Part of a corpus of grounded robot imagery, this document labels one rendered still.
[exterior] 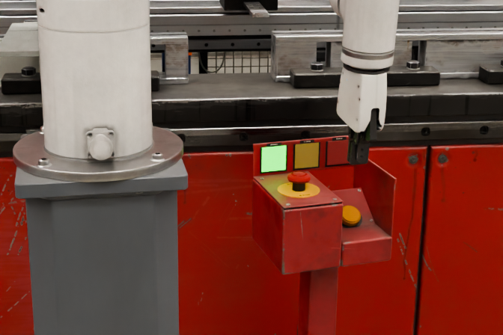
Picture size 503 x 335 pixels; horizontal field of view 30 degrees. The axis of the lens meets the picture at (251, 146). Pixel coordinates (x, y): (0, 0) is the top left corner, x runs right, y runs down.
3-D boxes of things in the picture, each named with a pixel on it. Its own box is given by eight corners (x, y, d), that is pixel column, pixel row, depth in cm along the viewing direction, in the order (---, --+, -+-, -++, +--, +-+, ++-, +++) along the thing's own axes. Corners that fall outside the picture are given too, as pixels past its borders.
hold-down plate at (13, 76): (1, 94, 179) (0, 79, 178) (4, 87, 184) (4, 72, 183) (159, 91, 183) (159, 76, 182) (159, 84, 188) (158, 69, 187)
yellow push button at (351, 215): (340, 230, 163) (343, 223, 161) (334, 212, 165) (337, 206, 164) (360, 228, 164) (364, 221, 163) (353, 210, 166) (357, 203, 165)
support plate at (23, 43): (-5, 57, 157) (-6, 51, 157) (12, 28, 182) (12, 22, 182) (103, 55, 160) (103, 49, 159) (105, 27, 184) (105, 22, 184)
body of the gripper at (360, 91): (334, 50, 155) (328, 114, 159) (357, 70, 146) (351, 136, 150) (376, 48, 157) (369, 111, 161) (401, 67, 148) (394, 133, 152)
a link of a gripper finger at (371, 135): (367, 89, 151) (355, 102, 156) (376, 134, 149) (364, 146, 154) (373, 89, 151) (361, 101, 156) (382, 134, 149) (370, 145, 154)
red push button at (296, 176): (291, 198, 156) (292, 178, 155) (283, 190, 160) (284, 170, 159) (314, 196, 158) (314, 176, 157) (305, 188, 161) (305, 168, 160)
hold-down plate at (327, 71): (293, 88, 186) (294, 73, 185) (289, 81, 191) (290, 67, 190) (439, 85, 190) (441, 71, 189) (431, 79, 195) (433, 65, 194)
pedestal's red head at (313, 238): (281, 275, 154) (284, 173, 149) (251, 238, 169) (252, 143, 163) (391, 260, 161) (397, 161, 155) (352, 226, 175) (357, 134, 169)
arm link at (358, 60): (333, 39, 153) (331, 57, 155) (353, 55, 146) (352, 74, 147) (380, 37, 156) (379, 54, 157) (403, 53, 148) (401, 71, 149)
